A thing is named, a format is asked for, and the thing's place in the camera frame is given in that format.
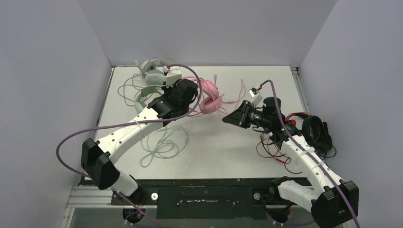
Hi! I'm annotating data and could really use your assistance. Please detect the mint green headphones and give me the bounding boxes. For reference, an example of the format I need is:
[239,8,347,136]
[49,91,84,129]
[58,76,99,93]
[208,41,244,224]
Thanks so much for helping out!
[134,85,190,168]

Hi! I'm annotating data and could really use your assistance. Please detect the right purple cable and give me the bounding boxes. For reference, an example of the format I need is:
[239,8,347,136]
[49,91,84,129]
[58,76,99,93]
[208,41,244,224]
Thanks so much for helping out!
[258,79,361,228]

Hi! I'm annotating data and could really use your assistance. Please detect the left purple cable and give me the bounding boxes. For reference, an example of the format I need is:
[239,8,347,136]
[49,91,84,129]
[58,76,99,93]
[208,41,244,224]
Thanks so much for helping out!
[56,64,203,228]

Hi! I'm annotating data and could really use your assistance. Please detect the purple cable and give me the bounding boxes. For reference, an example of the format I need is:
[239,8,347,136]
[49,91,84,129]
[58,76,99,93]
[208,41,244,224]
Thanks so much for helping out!
[258,79,361,228]
[56,64,203,228]

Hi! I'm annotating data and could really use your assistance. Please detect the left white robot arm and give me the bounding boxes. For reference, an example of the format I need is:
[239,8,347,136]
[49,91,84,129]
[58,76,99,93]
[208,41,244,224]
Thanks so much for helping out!
[81,79,198,204]

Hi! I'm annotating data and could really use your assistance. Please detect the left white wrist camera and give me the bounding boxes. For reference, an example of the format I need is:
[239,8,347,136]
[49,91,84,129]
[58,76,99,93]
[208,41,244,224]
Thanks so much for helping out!
[163,66,182,87]

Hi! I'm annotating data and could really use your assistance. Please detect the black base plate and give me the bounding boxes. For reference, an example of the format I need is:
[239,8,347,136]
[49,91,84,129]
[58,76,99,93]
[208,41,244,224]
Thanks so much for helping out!
[80,178,333,221]

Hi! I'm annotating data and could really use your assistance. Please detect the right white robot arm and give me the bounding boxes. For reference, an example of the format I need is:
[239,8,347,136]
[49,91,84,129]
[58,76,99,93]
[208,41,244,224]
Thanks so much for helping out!
[223,97,360,228]

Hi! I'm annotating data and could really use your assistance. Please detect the red and black headphones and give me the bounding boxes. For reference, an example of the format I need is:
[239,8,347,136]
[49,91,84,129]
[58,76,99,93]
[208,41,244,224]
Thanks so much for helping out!
[255,112,337,175]

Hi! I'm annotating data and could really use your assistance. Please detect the pink cat-ear headphones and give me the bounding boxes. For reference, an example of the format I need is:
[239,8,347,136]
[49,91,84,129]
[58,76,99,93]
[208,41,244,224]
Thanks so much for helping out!
[188,74,246,118]

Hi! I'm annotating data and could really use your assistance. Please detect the white gaming headset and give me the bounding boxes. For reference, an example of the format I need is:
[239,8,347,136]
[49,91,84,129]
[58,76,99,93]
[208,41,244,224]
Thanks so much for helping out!
[117,58,177,108]

